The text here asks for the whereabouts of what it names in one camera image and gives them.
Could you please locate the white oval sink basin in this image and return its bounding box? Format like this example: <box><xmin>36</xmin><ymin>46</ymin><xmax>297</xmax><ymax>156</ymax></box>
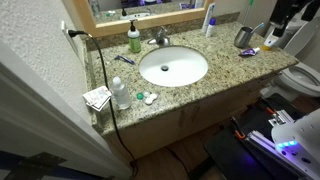
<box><xmin>138</xmin><ymin>45</ymin><xmax>209</xmax><ymax>88</ymax></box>

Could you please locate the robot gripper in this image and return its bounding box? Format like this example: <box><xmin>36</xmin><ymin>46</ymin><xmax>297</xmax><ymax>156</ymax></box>
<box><xmin>269</xmin><ymin>0</ymin><xmax>303</xmax><ymax>38</ymax></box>

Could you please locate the white wall outlet plate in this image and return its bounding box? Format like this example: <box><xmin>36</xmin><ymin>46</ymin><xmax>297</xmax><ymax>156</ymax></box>
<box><xmin>60</xmin><ymin>20</ymin><xmax>82</xmax><ymax>57</ymax></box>

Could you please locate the tall white standing tube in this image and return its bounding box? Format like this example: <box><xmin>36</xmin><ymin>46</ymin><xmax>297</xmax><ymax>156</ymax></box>
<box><xmin>201</xmin><ymin>2</ymin><xmax>216</xmax><ymax>34</ymax></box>

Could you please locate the white tube yellow cap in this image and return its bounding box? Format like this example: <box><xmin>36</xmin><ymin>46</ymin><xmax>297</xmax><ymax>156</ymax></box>
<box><xmin>261</xmin><ymin>26</ymin><xmax>280</xmax><ymax>52</ymax></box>

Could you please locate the white door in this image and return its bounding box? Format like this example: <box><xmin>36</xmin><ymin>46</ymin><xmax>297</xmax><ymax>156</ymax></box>
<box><xmin>0</xmin><ymin>41</ymin><xmax>133</xmax><ymax>180</ymax></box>

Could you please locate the aluminium frame rail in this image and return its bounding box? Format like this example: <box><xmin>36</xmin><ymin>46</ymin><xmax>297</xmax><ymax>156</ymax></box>
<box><xmin>245</xmin><ymin>129</ymin><xmax>303</xmax><ymax>176</ymax></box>

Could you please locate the green soap pump bottle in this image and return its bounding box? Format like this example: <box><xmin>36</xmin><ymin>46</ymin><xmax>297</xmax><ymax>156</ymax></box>
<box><xmin>127</xmin><ymin>19</ymin><xmax>142</xmax><ymax>54</ymax></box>

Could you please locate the white toilet bowl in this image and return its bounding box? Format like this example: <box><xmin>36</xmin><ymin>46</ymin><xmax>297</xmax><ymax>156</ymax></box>
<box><xmin>259</xmin><ymin>61</ymin><xmax>320</xmax><ymax>102</ymax></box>

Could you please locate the metal cup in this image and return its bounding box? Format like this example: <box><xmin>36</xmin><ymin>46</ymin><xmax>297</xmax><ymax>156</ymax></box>
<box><xmin>233</xmin><ymin>26</ymin><xmax>254</xmax><ymax>50</ymax></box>

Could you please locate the blue white toothbrush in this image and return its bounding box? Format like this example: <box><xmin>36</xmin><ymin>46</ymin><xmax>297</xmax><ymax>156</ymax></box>
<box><xmin>249</xmin><ymin>22</ymin><xmax>267</xmax><ymax>36</ymax></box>

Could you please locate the white contact lens case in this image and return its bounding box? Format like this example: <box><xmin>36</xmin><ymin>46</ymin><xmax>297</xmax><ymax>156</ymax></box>
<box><xmin>143</xmin><ymin>92</ymin><xmax>159</xmax><ymax>106</ymax></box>

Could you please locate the aluminium bracket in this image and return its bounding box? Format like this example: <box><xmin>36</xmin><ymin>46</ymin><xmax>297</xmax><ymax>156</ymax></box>
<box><xmin>267</xmin><ymin>109</ymin><xmax>295</xmax><ymax>128</ymax></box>

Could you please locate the small white bottle blue cap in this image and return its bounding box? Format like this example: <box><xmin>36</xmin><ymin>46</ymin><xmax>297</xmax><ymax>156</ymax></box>
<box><xmin>205</xmin><ymin>17</ymin><xmax>217</xmax><ymax>39</ymax></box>

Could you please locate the wooden framed mirror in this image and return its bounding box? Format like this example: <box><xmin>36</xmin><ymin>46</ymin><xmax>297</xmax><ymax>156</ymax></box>
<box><xmin>72</xmin><ymin>0</ymin><xmax>215</xmax><ymax>38</ymax></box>

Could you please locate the chrome faucet handle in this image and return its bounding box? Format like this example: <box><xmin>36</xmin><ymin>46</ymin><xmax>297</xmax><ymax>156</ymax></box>
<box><xmin>155</xmin><ymin>25</ymin><xmax>170</xmax><ymax>40</ymax></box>

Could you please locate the black power cable with plug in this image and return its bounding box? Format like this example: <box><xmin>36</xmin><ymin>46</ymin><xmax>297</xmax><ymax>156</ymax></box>
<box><xmin>67</xmin><ymin>29</ymin><xmax>140</xmax><ymax>178</ymax></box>

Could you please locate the white toilet lid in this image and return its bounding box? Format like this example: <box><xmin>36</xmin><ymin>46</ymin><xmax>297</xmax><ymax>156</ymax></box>
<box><xmin>283</xmin><ymin>15</ymin><xmax>320</xmax><ymax>57</ymax></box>

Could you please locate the blue razor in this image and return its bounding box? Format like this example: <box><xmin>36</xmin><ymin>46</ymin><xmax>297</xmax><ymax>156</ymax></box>
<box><xmin>114</xmin><ymin>54</ymin><xmax>136</xmax><ymax>66</ymax></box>

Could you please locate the clear plastic bottle white cap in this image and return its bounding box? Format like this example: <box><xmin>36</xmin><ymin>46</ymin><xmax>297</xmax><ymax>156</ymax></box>
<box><xmin>110</xmin><ymin>76</ymin><xmax>133</xmax><ymax>111</ymax></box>

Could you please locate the beige vanity cabinet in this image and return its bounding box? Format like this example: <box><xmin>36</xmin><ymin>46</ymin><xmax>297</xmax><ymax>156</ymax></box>
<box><xmin>99</xmin><ymin>70</ymin><xmax>288</xmax><ymax>162</ymax></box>

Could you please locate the purple toothpaste tube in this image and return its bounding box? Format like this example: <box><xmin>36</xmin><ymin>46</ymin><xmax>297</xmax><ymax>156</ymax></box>
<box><xmin>238</xmin><ymin>46</ymin><xmax>262</xmax><ymax>57</ymax></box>

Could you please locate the black robot cart platform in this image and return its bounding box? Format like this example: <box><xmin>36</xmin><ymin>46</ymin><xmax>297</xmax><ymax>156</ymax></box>
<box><xmin>203</xmin><ymin>93</ymin><xmax>320</xmax><ymax>180</ymax></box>

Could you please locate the dark door hinge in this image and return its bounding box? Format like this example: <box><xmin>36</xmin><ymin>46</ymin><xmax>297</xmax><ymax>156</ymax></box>
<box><xmin>2</xmin><ymin>151</ymin><xmax>68</xmax><ymax>180</ymax></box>

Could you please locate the orange clamp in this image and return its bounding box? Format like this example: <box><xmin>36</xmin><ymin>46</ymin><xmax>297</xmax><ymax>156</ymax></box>
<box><xmin>232</xmin><ymin>127</ymin><xmax>247</xmax><ymax>141</ymax></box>
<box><xmin>264</xmin><ymin>105</ymin><xmax>278</xmax><ymax>117</ymax></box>

